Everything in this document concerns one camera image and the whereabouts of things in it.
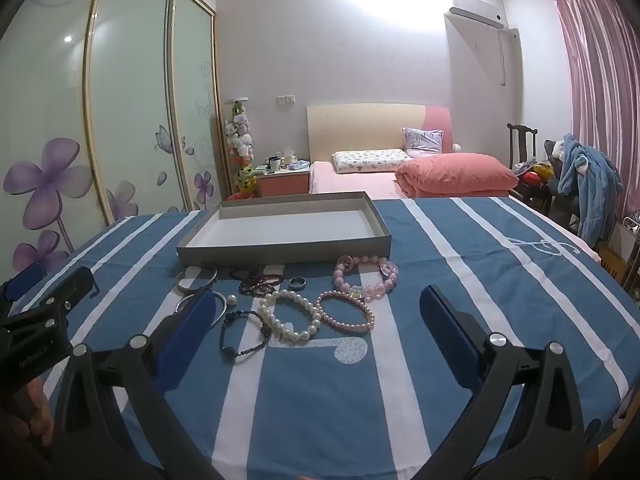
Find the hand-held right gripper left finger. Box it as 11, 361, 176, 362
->
50, 287, 222, 480

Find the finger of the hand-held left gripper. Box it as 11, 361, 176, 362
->
0, 261, 49, 311
0, 266, 96, 341

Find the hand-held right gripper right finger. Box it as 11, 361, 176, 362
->
419, 284, 587, 480

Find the thin silver bangle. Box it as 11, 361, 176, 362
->
175, 290, 227, 330

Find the wide silver cuff bracelet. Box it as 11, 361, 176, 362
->
175, 266, 219, 295

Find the small pink pearl bracelet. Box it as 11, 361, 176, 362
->
314, 289, 376, 336

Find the long dark red bead strand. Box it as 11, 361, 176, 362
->
238, 274, 286, 297

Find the pink bead bracelet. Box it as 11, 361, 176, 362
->
333, 255, 401, 302

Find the white pearl bracelet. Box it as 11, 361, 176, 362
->
258, 289, 325, 344

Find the grey cardboard tray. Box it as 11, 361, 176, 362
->
176, 191, 392, 267

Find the person's left hand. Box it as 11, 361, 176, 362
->
26, 378, 56, 450

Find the blue striped tablecloth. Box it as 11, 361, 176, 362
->
0, 195, 638, 480

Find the pink pillow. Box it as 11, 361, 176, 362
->
394, 153, 520, 199

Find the bed with pink sheet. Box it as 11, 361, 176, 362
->
308, 160, 517, 201

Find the pink nightstand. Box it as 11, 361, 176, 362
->
256, 165, 312, 199

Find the colourful clothes pile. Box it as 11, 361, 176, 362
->
517, 159, 556, 187

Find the white printed pillow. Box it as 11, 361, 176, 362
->
332, 148, 414, 175

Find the flower-print sliding wardrobe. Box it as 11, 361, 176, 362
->
0, 0, 224, 281

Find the purple pillow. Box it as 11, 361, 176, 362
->
401, 127, 445, 157

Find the dark wooden chair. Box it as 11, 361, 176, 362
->
506, 122, 551, 212

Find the blue bathrobe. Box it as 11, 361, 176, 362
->
556, 133, 624, 249

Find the stack of plush toys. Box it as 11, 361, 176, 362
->
223, 100, 257, 199

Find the cream and pink headboard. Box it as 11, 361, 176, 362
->
306, 102, 454, 164

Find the air conditioner pipe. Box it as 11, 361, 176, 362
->
498, 29, 521, 89

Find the pink curtain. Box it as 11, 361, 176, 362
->
543, 0, 640, 222

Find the white air conditioner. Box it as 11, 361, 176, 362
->
444, 0, 507, 31

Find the black bead bracelet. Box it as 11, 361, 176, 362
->
219, 309, 274, 361

